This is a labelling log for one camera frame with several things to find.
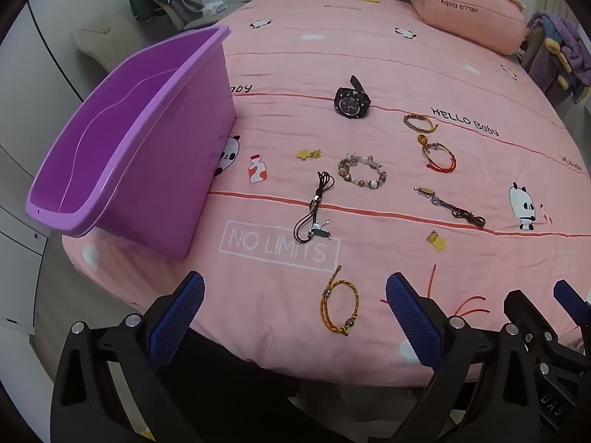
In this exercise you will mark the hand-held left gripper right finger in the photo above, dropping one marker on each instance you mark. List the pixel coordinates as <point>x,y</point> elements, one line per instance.
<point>413,318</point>

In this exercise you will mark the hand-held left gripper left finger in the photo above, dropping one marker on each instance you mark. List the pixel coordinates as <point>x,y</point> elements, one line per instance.
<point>178,318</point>

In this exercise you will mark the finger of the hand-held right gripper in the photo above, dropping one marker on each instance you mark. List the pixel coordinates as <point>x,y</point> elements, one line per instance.
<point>526,314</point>
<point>570,297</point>

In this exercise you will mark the purple plastic bin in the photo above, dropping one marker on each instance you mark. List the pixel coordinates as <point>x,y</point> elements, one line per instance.
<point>152,147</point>

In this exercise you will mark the small yellow charm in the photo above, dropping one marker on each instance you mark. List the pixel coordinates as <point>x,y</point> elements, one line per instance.
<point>436,240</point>
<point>303,154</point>

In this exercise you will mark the black wristwatch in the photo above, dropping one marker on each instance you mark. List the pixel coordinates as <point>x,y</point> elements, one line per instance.
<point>351,101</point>

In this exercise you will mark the yellow plush toy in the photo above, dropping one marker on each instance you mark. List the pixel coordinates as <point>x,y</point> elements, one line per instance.
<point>556,50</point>

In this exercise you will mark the purple blanket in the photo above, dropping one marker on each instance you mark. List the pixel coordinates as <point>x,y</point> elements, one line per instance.
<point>577,46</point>

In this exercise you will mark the white wardrobe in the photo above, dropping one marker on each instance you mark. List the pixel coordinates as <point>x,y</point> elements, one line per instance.
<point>27,101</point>

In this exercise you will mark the pink printed bedspread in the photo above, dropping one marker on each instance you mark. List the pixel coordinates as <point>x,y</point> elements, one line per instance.
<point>369,55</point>

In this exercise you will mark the beige chair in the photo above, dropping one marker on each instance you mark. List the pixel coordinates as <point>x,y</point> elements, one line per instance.
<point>99,41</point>
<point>184,18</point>

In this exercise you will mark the pink pillow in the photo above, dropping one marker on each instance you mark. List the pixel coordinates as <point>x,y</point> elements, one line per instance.
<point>466,9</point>

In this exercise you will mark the tissue pack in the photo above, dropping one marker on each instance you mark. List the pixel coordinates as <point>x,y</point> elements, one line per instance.
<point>214,7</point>

